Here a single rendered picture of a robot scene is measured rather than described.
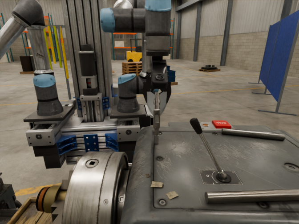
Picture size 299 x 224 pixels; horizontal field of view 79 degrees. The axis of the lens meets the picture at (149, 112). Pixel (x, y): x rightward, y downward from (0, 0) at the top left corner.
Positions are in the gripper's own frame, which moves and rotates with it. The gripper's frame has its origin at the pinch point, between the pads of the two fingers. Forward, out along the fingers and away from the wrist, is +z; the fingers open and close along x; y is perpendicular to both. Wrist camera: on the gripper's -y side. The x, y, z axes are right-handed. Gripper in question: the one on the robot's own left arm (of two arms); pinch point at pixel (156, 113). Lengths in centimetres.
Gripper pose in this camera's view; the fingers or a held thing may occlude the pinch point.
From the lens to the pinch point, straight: 61.8
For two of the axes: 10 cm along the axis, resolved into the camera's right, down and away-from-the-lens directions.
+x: -10.0, -0.1, 0.3
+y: 0.3, -3.5, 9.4
